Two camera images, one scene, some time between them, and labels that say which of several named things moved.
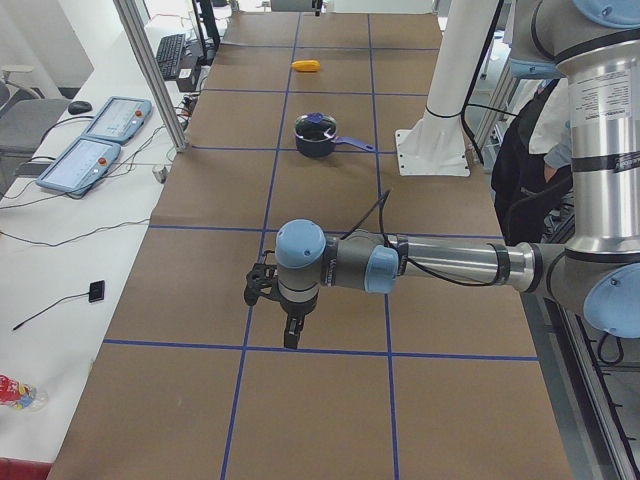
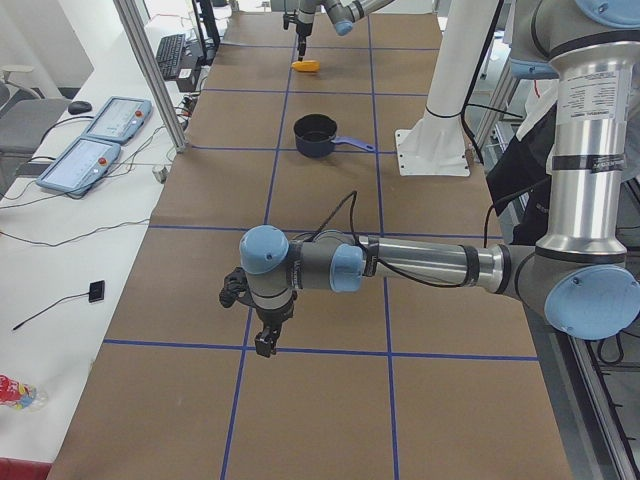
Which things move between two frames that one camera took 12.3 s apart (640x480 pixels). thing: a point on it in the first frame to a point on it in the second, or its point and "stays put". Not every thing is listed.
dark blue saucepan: [315, 136] stays put
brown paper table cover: [298, 119] stays put
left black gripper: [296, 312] to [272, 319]
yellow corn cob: [306, 65] stays put
